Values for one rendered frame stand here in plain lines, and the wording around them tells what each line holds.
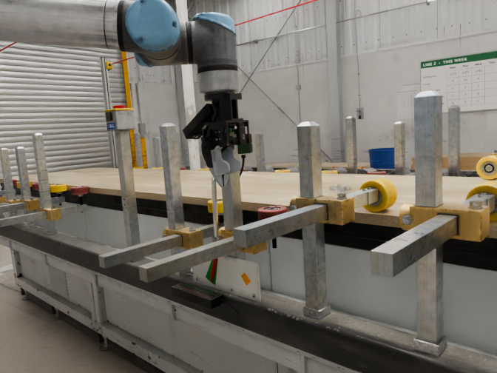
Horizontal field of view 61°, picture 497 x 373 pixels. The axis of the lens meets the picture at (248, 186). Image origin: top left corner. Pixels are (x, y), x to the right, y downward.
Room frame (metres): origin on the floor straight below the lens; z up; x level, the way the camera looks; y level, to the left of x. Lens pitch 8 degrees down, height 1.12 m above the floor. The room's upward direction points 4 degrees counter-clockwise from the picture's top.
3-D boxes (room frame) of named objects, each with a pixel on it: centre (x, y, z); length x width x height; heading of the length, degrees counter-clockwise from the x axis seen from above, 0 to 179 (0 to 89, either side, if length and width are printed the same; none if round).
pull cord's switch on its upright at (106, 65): (3.65, 1.12, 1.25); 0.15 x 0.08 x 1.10; 46
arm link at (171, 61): (0.94, 0.16, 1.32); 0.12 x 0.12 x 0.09; 7
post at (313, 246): (0.90, -0.14, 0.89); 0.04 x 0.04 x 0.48; 46
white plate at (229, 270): (1.08, 0.08, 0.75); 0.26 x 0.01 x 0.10; 46
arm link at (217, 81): (0.97, 0.05, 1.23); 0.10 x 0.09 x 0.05; 136
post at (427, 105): (0.73, -0.32, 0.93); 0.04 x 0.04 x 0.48; 46
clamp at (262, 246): (1.06, 0.03, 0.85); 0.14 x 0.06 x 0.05; 46
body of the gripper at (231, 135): (0.96, 0.05, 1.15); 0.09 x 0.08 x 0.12; 46
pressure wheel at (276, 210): (1.12, -0.06, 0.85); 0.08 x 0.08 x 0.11
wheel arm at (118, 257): (1.18, 0.23, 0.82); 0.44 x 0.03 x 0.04; 136
